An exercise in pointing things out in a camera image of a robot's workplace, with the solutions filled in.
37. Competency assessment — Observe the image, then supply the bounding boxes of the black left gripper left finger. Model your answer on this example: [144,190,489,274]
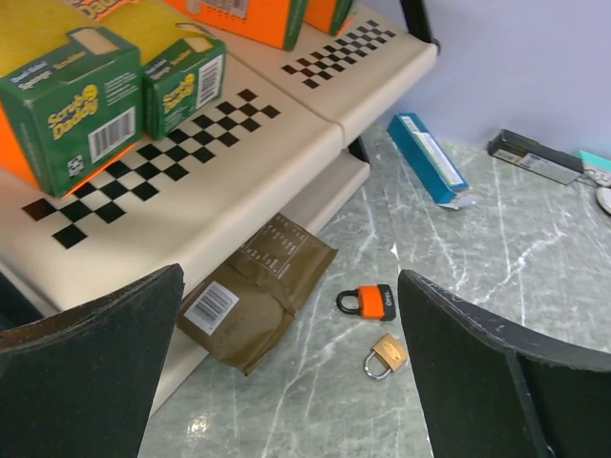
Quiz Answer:
[1,264,184,457]

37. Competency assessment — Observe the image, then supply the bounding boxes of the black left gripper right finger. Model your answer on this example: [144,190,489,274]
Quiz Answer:
[397,270,610,457]

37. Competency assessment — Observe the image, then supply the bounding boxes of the brass padlock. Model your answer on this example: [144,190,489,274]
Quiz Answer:
[363,333,409,381]

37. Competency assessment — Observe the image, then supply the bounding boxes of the orange black padlock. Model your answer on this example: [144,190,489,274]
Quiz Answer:
[335,284,397,322]

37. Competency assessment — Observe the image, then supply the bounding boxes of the brown paper package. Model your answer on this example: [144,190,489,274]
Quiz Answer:
[178,214,337,375]

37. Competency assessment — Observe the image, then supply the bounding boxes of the beige checkered shelf rack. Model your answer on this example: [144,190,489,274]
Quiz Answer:
[0,0,441,421]

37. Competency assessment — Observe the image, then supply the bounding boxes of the grey oval case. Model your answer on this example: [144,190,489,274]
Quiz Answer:
[595,187,611,216]

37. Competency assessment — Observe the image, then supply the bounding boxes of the black long box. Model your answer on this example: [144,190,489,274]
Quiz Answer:
[486,129,584,185]

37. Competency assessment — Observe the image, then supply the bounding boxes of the blue long box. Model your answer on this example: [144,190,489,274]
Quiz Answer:
[387,113,475,210]

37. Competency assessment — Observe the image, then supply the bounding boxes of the teal white box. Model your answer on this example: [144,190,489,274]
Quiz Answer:
[579,150,611,188]

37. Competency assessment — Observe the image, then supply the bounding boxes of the green Scrub Daddy box front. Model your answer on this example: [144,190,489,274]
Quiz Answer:
[1,1,143,198]

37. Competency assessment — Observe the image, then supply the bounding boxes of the green scrub daddy box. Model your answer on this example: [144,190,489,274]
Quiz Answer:
[1,1,143,198]
[97,4,227,141]

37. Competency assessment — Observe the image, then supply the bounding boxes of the orange green box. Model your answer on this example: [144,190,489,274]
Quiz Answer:
[304,0,357,36]
[166,0,308,51]

